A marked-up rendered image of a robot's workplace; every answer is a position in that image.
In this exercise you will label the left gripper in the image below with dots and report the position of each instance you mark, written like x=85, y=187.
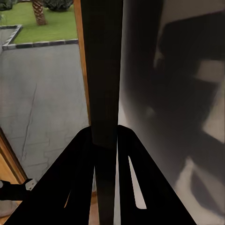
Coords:
x=21, y=191

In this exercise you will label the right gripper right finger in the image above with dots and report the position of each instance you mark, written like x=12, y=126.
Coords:
x=163, y=205

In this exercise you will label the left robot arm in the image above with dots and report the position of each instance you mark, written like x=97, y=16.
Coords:
x=16, y=192

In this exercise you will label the door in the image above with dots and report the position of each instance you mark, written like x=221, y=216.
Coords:
x=44, y=100

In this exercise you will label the poster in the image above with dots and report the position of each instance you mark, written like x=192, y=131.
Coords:
x=102, y=33

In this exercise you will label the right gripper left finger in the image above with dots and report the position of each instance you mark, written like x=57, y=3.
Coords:
x=63, y=195

